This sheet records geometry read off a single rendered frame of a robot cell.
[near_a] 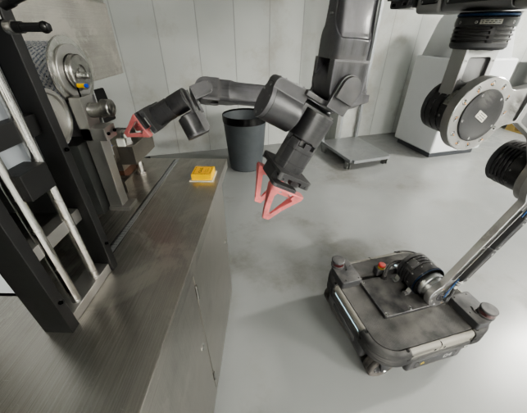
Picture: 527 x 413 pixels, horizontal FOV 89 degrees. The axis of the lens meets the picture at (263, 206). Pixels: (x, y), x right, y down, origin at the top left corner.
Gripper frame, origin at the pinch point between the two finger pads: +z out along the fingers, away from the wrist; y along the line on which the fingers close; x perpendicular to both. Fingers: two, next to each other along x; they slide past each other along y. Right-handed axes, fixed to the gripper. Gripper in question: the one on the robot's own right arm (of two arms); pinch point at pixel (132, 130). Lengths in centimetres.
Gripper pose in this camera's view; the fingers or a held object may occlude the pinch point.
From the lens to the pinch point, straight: 88.3
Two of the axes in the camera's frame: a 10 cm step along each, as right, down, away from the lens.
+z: -8.9, 3.6, 2.9
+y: 0.5, -5.4, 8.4
